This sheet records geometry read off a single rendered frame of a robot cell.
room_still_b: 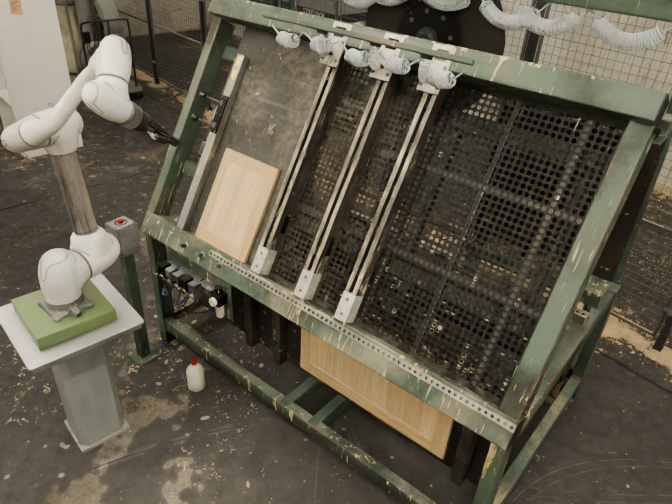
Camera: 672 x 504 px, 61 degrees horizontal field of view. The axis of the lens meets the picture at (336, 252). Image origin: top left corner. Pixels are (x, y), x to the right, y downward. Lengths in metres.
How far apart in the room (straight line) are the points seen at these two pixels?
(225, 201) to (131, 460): 1.38
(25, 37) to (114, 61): 4.23
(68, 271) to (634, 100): 2.26
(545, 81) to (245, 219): 1.50
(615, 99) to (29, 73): 5.35
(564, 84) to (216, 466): 2.32
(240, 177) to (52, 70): 3.79
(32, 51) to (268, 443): 4.50
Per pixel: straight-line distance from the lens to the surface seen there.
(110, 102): 2.04
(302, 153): 2.62
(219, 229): 2.95
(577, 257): 2.12
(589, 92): 2.18
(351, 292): 2.42
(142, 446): 3.23
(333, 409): 3.06
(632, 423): 3.75
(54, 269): 2.66
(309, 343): 3.00
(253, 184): 2.84
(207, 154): 3.06
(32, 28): 6.31
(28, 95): 6.42
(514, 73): 2.27
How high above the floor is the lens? 2.46
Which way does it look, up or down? 33 degrees down
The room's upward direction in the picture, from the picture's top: 4 degrees clockwise
